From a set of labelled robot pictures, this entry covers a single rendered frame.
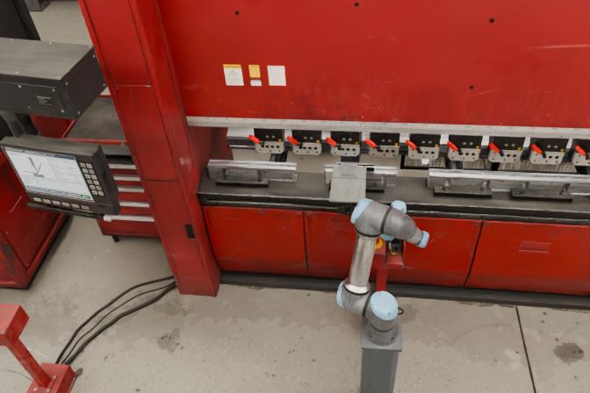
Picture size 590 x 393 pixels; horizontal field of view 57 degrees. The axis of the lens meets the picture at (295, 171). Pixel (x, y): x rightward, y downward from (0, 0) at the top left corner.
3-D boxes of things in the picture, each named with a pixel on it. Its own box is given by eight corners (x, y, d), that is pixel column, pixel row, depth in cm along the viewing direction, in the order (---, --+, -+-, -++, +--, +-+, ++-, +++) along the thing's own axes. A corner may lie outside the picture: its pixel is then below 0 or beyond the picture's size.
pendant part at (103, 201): (31, 202, 252) (-3, 143, 227) (46, 184, 260) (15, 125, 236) (117, 217, 241) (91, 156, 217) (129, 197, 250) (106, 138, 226)
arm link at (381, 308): (390, 335, 231) (392, 317, 222) (361, 322, 237) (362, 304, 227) (400, 313, 239) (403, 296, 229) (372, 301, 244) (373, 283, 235)
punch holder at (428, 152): (407, 159, 280) (410, 133, 269) (407, 147, 286) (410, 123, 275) (437, 160, 278) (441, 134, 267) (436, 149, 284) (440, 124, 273)
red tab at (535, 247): (519, 252, 299) (521, 244, 295) (518, 249, 301) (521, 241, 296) (548, 253, 297) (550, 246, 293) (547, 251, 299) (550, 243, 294)
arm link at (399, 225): (418, 214, 208) (432, 230, 253) (391, 204, 213) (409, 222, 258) (407, 242, 207) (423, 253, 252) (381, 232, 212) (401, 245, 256)
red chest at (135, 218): (106, 247, 392) (58, 141, 324) (131, 198, 428) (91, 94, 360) (173, 252, 385) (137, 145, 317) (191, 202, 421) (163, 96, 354)
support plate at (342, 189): (329, 202, 275) (329, 200, 275) (333, 167, 294) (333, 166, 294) (364, 203, 273) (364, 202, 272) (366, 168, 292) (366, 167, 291)
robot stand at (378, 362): (391, 424, 289) (402, 350, 236) (357, 421, 291) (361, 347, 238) (391, 391, 302) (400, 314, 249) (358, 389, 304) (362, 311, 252)
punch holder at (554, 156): (528, 163, 272) (536, 138, 261) (526, 152, 278) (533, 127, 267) (560, 164, 270) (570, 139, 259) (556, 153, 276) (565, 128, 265)
